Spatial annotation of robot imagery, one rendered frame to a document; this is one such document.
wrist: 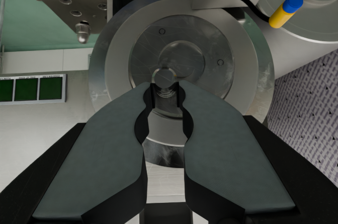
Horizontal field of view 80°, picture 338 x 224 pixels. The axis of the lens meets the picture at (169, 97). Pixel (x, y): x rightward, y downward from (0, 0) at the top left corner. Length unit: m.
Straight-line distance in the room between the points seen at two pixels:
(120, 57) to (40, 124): 0.44
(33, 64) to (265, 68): 3.52
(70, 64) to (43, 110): 2.77
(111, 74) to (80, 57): 3.13
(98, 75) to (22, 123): 0.44
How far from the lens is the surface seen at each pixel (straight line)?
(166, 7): 0.17
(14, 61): 3.78
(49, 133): 0.56
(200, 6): 0.17
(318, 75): 0.32
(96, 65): 0.17
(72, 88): 0.55
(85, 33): 0.56
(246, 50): 0.17
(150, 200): 0.51
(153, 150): 0.16
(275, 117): 0.41
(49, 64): 3.48
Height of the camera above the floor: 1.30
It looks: 9 degrees down
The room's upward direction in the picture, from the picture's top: 178 degrees clockwise
